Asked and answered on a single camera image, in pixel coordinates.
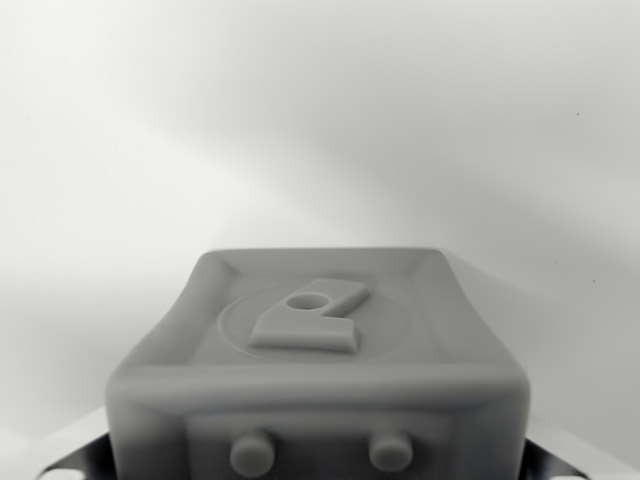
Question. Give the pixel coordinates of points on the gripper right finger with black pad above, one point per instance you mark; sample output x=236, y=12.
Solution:
x=575, y=450

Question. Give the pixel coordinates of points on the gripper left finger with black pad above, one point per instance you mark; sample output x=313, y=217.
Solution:
x=65, y=452

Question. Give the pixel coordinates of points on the grey studded cube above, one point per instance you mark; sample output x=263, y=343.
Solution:
x=320, y=360

